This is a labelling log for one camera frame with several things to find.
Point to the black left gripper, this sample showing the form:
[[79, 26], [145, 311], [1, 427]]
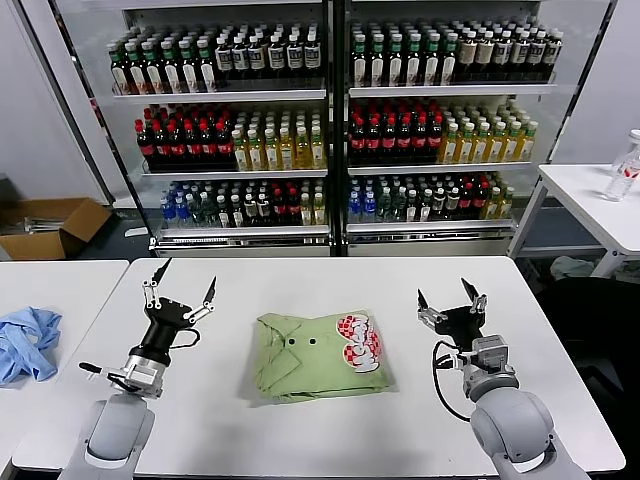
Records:
[[165, 325]]

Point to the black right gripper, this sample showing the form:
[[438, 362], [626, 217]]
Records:
[[460, 325]]

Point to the light green t-shirt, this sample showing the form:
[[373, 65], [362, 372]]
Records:
[[300, 370]]

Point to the white floor scrap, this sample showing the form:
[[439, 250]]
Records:
[[136, 233]]

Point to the small blue water bottle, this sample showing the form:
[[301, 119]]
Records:
[[182, 215], [370, 210], [355, 210], [167, 215]]

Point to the small green tinted bottle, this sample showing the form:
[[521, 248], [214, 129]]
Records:
[[236, 215], [411, 209], [383, 210], [195, 215], [223, 215], [425, 209], [397, 210]]

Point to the small brown tea bottle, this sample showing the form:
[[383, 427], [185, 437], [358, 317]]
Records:
[[452, 207], [264, 214], [250, 214], [438, 207]]

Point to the small red cap cola bottle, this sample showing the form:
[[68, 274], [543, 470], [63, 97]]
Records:
[[278, 212], [480, 205], [292, 212], [466, 205]]

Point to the small yellow juice bottle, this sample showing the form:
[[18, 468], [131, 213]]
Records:
[[319, 212], [493, 206], [507, 205], [306, 212]]

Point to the grey cloth bundle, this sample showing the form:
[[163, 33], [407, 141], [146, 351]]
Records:
[[569, 267]]

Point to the brown cardboard box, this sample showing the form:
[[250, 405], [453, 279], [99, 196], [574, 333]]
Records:
[[40, 245]]

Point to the grey metal rods bundle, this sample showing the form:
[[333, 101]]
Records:
[[41, 226]]

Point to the crumpled light blue cloth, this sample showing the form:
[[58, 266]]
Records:
[[25, 350]]

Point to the white side table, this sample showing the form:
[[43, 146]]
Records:
[[590, 200]]

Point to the glass drinks display cabinet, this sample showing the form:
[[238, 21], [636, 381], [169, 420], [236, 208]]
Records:
[[226, 96]]

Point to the white shelf with bottles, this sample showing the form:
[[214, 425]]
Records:
[[451, 91]]

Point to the clear plastic bottle red label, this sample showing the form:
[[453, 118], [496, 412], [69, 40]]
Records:
[[623, 170]]

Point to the green cap tea bottle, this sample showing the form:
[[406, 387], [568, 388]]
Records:
[[431, 64], [360, 65], [395, 65], [208, 73], [120, 75], [137, 75], [377, 65], [413, 65], [190, 73], [154, 74], [449, 64], [172, 74]]

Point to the blue label dark bottle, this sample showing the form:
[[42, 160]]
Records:
[[312, 57], [259, 59], [501, 54], [224, 60], [295, 57], [242, 59], [552, 52], [277, 58], [535, 53], [519, 54]]

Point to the beige label dark bottle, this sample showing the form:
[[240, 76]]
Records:
[[466, 55], [484, 55]]

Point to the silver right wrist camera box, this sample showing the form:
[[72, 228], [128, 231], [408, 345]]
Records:
[[492, 355]]

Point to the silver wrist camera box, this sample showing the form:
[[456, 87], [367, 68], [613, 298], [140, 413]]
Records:
[[145, 372], [492, 355]]

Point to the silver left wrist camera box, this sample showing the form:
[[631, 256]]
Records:
[[145, 372]]

